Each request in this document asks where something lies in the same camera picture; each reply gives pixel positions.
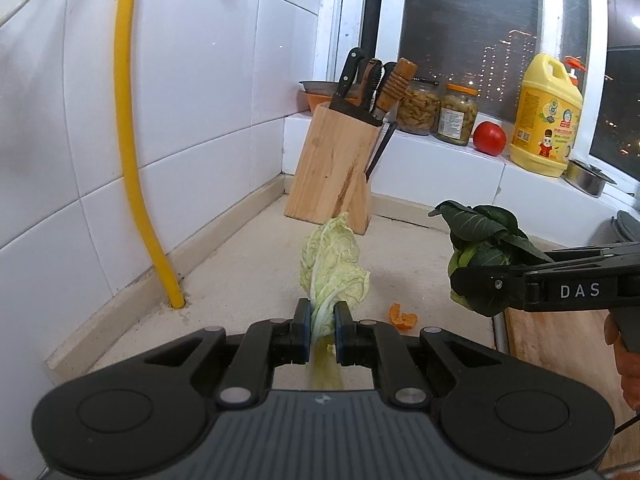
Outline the person right hand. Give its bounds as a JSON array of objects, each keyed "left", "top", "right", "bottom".
[{"left": 604, "top": 314, "right": 640, "bottom": 411}]

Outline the wooden knife block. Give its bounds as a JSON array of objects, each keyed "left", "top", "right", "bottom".
[{"left": 284, "top": 104, "right": 382, "bottom": 235}]

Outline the pale cabbage leaf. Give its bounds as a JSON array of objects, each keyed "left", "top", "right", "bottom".
[{"left": 299, "top": 212, "right": 370, "bottom": 390}]

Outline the orange peel piece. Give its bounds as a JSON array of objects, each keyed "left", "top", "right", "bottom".
[{"left": 388, "top": 304, "right": 419, "bottom": 332}]

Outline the small steel bowl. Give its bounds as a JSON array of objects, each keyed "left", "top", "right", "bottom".
[{"left": 562, "top": 159, "right": 617, "bottom": 198}]

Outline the red tomato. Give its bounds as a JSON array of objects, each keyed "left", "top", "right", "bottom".
[{"left": 473, "top": 122, "right": 508, "bottom": 156}]

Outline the yellow gas pipe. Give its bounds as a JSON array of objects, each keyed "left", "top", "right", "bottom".
[{"left": 113, "top": 0, "right": 186, "bottom": 309}]

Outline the black handled knife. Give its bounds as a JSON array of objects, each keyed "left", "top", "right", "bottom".
[
  {"left": 329, "top": 47, "right": 364, "bottom": 110},
  {"left": 357, "top": 58, "right": 383, "bottom": 112}
]

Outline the yellow detergent jug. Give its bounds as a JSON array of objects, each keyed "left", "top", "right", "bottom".
[{"left": 509, "top": 53, "right": 582, "bottom": 178}]

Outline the glass jar of pickles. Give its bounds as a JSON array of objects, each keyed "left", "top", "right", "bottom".
[{"left": 396, "top": 78, "right": 440, "bottom": 136}]

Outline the orange bowl on sill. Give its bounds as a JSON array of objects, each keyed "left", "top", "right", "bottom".
[{"left": 305, "top": 92, "right": 359, "bottom": 113}]

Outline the wooden cutting board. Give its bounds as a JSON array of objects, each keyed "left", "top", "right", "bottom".
[{"left": 501, "top": 306, "right": 637, "bottom": 430}]

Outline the dark green vegetable leaf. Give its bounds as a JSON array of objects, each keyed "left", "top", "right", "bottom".
[{"left": 428, "top": 200, "right": 552, "bottom": 280}]

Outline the steel dish on sill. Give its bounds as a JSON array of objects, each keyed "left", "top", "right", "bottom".
[{"left": 300, "top": 80, "right": 359, "bottom": 99}]

